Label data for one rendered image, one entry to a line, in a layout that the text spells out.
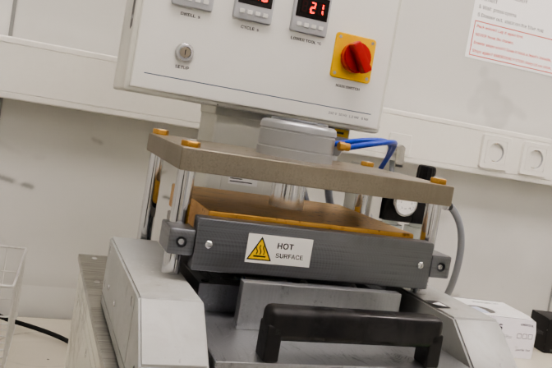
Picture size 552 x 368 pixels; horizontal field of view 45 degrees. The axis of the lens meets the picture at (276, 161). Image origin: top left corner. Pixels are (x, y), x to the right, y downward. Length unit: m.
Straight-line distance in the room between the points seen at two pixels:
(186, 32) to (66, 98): 0.41
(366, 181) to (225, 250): 0.15
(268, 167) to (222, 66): 0.24
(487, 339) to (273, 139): 0.27
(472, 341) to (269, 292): 0.18
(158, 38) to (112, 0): 0.44
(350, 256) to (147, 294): 0.19
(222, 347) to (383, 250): 0.19
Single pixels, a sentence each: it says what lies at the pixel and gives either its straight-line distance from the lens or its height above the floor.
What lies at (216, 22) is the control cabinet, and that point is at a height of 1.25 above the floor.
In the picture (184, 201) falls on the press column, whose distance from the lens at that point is 0.56.
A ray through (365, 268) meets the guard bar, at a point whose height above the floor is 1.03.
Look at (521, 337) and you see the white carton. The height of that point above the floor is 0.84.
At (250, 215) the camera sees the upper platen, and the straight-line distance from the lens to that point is 0.58.
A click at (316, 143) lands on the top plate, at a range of 0.64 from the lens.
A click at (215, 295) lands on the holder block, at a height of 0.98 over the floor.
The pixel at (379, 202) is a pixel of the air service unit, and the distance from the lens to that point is 0.86.
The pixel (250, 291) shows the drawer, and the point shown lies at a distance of 0.55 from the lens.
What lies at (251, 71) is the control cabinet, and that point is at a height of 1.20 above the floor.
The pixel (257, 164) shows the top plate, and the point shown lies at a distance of 0.57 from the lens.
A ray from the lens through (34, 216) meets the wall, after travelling 1.20.
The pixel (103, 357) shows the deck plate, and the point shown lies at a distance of 0.58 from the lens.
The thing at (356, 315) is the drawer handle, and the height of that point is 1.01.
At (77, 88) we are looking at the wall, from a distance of 1.13.
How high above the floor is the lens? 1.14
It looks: 3 degrees down
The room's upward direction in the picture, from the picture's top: 10 degrees clockwise
